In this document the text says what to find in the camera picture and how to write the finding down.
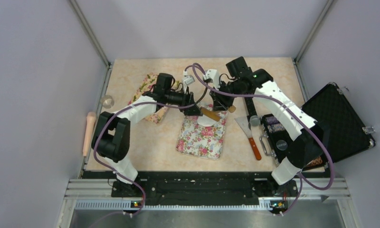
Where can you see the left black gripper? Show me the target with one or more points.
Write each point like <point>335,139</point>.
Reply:
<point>194,110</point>

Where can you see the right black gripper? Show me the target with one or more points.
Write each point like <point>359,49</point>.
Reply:
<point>220,102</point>

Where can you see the wooden double-ended rolling pin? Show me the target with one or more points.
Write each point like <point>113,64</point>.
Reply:
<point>214,116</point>

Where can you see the white dough piece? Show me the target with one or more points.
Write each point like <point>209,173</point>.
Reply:
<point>207,121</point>

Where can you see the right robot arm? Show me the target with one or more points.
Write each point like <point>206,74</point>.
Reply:
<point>308,136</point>

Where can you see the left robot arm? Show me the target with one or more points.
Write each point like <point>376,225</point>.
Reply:
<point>111,140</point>

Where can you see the black ridged rolling stick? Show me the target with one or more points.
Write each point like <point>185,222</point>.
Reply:
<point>250,106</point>

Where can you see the grey round knob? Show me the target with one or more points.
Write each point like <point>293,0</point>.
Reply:
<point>254,120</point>

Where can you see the yellow floral cloth pad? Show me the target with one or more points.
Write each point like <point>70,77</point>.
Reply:
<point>147,85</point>

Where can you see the open black poker chip case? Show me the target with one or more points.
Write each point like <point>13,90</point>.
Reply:
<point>330,106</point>

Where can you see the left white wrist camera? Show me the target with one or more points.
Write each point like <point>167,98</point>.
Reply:
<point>187,80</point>

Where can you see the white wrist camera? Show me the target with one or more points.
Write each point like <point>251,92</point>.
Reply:
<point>187,80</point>
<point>213,76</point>

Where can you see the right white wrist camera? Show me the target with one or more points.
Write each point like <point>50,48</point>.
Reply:
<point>213,76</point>

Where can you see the metal scraper with red handle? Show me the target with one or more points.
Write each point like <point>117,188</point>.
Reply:
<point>246,128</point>

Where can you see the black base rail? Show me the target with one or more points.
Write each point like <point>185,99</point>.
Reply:
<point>197,191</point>

